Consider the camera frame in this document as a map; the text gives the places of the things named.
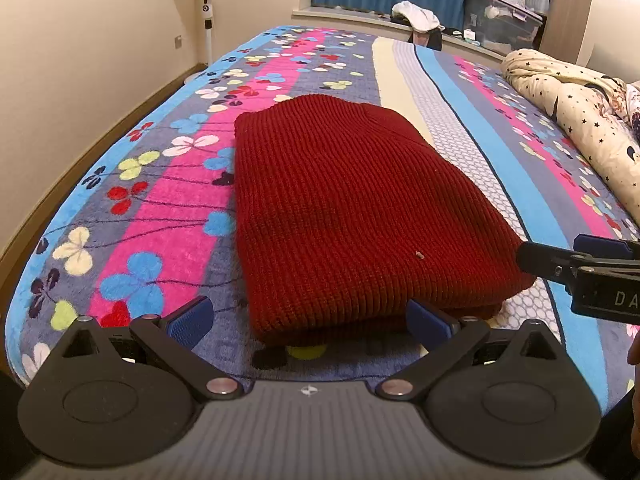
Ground cream star print quilt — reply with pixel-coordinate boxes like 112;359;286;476
501;48;640;211

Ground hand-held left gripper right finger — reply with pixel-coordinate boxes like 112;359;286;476
377;300;569;402

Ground white clothes pile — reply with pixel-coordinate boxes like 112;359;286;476
391;1;441;31

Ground clear lidded storage box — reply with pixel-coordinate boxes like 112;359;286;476
462;0;544;54

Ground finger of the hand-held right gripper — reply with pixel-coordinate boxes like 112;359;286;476
516;241;577;282
572;234;632;262

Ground red knitted sweater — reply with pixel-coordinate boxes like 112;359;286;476
234;94;537;346

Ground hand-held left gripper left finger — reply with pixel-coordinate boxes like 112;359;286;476
59;296;247;402

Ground floral striped fleece blanket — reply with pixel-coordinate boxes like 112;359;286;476
5;25;640;418

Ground wooden shelf cabinet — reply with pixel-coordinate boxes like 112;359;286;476
515;0;596;66

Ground window sill ledge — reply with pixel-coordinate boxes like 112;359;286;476
291;7;506;58

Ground dark garment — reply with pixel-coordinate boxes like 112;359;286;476
407;27;443;52

